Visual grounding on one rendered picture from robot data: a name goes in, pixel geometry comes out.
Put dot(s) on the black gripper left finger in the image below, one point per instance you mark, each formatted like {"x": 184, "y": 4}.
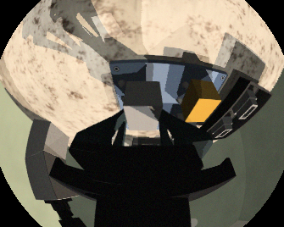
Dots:
{"x": 103, "y": 131}

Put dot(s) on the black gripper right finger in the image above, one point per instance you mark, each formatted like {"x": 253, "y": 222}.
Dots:
{"x": 183, "y": 133}

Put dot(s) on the yellow brass block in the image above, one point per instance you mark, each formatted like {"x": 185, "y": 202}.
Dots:
{"x": 200, "y": 101}

